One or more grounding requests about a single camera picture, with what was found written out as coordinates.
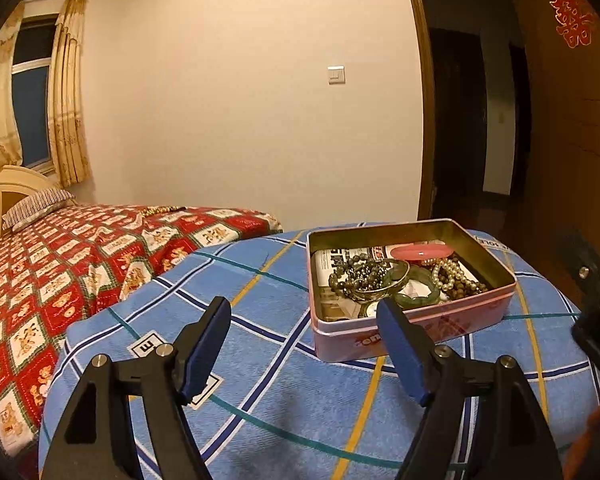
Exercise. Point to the cream wooden headboard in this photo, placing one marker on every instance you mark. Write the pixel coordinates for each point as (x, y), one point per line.
(16, 183)

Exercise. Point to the brown wooden door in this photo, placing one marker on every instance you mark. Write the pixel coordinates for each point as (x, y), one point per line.
(562, 192)

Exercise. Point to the pink jade bangle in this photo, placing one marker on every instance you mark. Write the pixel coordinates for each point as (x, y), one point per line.
(415, 252)

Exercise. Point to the silver metal bangle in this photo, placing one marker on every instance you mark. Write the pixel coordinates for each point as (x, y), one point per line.
(372, 279)

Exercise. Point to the red patterned bed sheet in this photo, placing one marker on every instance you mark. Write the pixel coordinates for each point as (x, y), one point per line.
(75, 262)

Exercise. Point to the blue plaid folded quilt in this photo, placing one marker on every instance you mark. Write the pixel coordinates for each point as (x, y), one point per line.
(273, 409)

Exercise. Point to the window with blue blind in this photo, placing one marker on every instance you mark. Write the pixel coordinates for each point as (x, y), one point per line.
(33, 50)

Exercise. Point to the green jade bangle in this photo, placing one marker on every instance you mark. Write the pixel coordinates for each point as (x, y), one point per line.
(420, 290)

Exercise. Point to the printed paper in tin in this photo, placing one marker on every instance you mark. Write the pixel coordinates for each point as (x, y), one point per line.
(335, 304)

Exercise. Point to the red door decoration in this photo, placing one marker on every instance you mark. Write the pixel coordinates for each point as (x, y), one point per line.
(574, 24)

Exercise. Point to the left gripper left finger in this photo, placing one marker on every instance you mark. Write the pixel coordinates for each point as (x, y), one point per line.
(94, 438)

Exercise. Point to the striped pillow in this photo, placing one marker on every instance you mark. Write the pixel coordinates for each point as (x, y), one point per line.
(36, 206)

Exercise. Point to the brown door frame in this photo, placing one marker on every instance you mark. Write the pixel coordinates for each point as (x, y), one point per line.
(426, 194)

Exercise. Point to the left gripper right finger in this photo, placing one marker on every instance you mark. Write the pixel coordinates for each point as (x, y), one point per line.
(511, 440)

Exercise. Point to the beige curtain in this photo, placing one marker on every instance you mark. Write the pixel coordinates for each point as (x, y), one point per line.
(63, 95)

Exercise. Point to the white wall switch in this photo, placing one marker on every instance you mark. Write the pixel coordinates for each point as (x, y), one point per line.
(336, 74)

